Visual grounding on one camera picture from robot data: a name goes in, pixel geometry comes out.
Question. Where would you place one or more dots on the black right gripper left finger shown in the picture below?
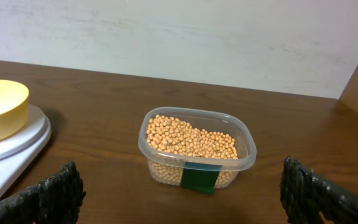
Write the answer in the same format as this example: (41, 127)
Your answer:
(56, 199)

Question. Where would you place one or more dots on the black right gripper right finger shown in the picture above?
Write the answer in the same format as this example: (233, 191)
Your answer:
(309, 198)

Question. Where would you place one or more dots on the white kitchen scale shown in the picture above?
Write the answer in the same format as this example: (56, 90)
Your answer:
(20, 149)

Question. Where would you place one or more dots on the yellow bowl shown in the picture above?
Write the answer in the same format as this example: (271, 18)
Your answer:
(14, 107)

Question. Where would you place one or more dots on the green tape label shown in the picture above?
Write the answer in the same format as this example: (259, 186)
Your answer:
(200, 177)

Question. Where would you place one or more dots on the clear plastic container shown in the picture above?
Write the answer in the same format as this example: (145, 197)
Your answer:
(210, 121)

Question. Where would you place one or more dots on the pile of soybeans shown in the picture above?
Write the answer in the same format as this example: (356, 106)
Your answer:
(169, 134)

